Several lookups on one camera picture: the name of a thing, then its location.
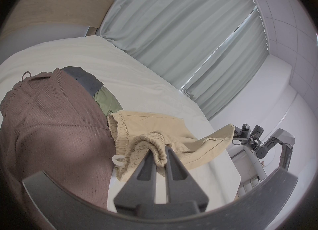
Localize blue-green curtain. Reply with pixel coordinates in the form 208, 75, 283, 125
96, 0, 259, 93
179, 8, 271, 122

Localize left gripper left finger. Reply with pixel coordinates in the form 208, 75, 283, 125
113, 149, 158, 219

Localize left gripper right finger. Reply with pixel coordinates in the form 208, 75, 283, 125
164, 146, 209, 219

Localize bed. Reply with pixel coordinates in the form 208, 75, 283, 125
0, 0, 241, 211

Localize dark grey garment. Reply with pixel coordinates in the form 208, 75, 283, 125
61, 66, 105, 98

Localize beige shorts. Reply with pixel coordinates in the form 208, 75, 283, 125
107, 110, 236, 182

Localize brown shorts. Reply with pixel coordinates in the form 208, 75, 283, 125
0, 68, 117, 224

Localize green garment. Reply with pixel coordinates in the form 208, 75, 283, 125
93, 86, 123, 116

